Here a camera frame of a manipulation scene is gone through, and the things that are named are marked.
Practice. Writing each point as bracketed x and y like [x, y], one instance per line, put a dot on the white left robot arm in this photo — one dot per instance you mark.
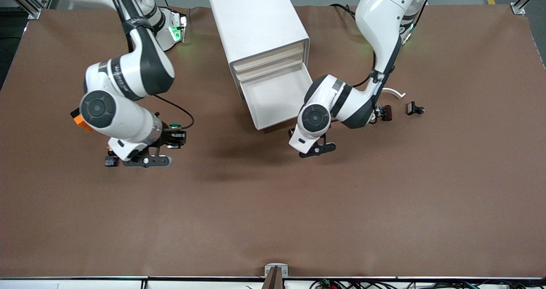
[379, 16]

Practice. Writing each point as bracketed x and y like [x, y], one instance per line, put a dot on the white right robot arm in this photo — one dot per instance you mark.
[128, 71]

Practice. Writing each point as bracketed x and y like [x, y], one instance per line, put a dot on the orange button enclosure box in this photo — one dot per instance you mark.
[79, 122]

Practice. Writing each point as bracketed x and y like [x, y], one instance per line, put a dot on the small black clip part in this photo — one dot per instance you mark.
[412, 108]

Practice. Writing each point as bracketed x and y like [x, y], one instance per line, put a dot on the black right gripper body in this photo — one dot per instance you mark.
[169, 137]

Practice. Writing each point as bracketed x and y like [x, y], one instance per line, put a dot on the brown wedge post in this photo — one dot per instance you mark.
[273, 280]

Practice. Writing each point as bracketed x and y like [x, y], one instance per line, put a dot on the green push button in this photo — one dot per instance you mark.
[174, 125]

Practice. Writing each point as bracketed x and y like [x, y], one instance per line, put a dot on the yellow push button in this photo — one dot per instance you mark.
[111, 162]

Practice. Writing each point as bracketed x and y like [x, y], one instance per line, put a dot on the grey metal bracket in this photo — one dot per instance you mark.
[268, 267]

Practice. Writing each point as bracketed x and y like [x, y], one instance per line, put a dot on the brown table cover sheet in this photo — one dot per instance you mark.
[273, 195]

